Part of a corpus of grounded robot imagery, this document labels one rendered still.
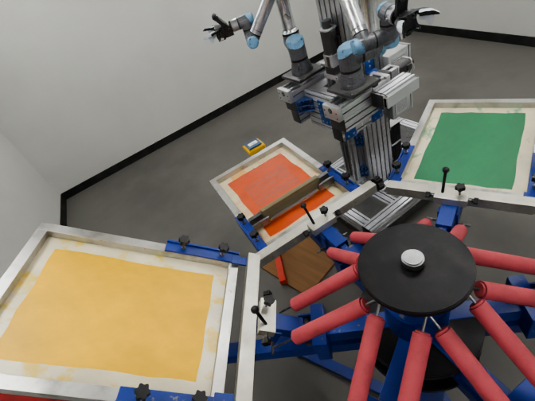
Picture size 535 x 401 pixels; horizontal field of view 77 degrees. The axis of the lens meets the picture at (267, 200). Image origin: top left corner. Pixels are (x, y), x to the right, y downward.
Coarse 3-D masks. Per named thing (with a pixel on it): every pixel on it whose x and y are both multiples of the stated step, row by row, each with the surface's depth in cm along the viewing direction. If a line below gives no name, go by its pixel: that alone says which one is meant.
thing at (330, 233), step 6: (330, 228) 153; (318, 234) 158; (324, 234) 152; (330, 234) 150; (336, 234) 150; (330, 240) 148; (336, 240) 147; (342, 240) 146; (330, 246) 151; (336, 246) 145; (348, 246) 148
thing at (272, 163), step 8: (272, 160) 222; (280, 160) 219; (288, 160) 217; (256, 168) 221; (264, 168) 219; (272, 168) 216; (288, 168) 210; (296, 168) 208; (304, 176) 200; (296, 184) 197; (320, 192) 186; (328, 192) 184; (304, 200) 184; (312, 200) 182; (320, 200) 181; (312, 208) 178
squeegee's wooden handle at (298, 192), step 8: (304, 184) 178; (312, 184) 180; (288, 192) 177; (296, 192) 177; (304, 192) 180; (280, 200) 175; (288, 200) 177; (296, 200) 180; (264, 208) 174; (272, 208) 175; (280, 208) 178; (264, 216) 175
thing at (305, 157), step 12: (276, 144) 228; (288, 144) 224; (252, 156) 227; (264, 156) 228; (300, 156) 210; (240, 168) 224; (216, 180) 220; (348, 192) 174; (228, 204) 197; (312, 216) 169; (288, 228) 168
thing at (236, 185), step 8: (240, 176) 220; (248, 176) 218; (256, 176) 215; (232, 184) 217; (240, 184) 214; (240, 192) 208; (248, 200) 200; (272, 200) 193; (248, 208) 194; (256, 208) 192; (296, 208) 182; (280, 216) 181; (288, 216) 179; (296, 216) 178; (272, 224) 179; (280, 224) 177; (288, 224) 175; (272, 232) 175
